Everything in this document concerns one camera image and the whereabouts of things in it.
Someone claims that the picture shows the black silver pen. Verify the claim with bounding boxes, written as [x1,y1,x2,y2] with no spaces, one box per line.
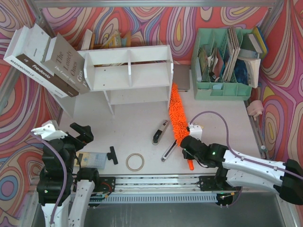
[161,140,177,162]

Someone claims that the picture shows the orange microfiber duster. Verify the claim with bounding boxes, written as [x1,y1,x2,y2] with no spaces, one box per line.
[168,82,196,171]

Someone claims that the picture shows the wooden ring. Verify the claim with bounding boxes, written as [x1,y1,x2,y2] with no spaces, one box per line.
[125,153,145,171]

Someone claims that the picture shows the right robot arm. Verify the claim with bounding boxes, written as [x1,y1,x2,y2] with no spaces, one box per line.
[180,136,303,205]

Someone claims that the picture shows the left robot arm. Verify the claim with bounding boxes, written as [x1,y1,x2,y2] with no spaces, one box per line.
[31,120,101,227]

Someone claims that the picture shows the white wooden bookshelf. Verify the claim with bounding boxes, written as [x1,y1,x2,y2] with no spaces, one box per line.
[78,45,174,114]

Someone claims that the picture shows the black T-shaped clip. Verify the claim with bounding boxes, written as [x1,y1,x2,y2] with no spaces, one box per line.
[107,146,118,165]

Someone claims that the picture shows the black white stapler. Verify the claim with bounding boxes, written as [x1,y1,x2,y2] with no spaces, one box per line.
[152,120,169,145]

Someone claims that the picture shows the pink tape dispenser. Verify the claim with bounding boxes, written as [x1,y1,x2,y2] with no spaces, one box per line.
[247,100,264,121]

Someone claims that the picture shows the The Lonely Ones book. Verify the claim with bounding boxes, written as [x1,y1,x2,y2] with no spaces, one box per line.
[42,34,89,94]

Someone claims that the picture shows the white Mademoiselle book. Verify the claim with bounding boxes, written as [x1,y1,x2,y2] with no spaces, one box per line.
[3,24,72,98]

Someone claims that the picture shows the grey notebook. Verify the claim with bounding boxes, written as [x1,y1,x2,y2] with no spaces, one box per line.
[173,64,190,90]

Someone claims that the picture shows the books behind shelf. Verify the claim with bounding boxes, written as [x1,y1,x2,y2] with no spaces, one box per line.
[75,29,131,51]

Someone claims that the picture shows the white paperback book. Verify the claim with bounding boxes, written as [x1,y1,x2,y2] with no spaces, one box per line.
[236,57,261,88]

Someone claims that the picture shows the mint green desk organizer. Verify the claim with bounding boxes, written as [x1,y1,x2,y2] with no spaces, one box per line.
[191,27,252,101]

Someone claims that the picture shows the brown Fredonia book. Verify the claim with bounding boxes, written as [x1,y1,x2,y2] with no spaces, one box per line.
[17,35,79,98]

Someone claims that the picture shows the blue yellow book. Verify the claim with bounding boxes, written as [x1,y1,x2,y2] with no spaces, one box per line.
[247,26,268,59]

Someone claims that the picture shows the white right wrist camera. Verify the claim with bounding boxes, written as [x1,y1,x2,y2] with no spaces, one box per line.
[188,123,203,140]

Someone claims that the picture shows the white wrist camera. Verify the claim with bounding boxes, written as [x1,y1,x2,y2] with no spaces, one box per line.
[188,123,203,140]
[31,120,68,141]

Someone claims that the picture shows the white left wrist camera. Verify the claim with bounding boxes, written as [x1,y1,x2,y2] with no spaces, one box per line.
[31,120,68,141]

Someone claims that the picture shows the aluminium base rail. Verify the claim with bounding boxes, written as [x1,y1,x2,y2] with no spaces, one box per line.
[30,175,287,194]

